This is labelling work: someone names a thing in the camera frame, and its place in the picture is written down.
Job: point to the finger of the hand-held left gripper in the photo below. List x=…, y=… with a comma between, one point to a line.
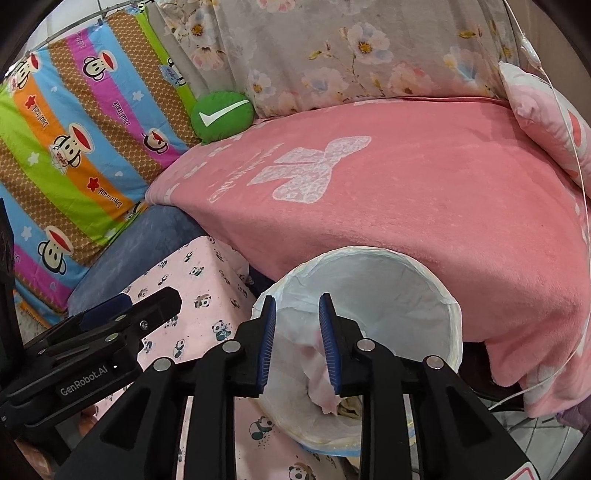
x=108, y=307
x=157, y=304

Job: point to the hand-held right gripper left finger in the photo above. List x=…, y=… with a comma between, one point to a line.
x=268, y=341

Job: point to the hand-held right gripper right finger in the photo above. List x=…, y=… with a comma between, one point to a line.
x=328, y=341

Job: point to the pale pink cloth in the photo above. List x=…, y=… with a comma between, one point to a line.
x=300, y=364

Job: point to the white lined waste bin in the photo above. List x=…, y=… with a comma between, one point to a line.
x=397, y=295

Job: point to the pink panda printed sheet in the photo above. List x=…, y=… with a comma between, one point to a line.
x=203, y=277

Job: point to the blue velvet cushion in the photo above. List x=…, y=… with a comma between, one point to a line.
x=138, y=249

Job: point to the pink fleece blanket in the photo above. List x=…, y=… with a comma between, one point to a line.
x=415, y=207

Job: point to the striped monkey printed blanket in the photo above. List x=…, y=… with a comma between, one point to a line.
x=69, y=138

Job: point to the green pillow with white check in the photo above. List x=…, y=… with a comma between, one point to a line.
x=231, y=124

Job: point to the grey metal rod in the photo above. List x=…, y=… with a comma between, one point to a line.
x=69, y=32

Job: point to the grey floral blanket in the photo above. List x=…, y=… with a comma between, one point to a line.
x=323, y=46

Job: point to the pink printed pillow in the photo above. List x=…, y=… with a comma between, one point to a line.
x=545, y=115

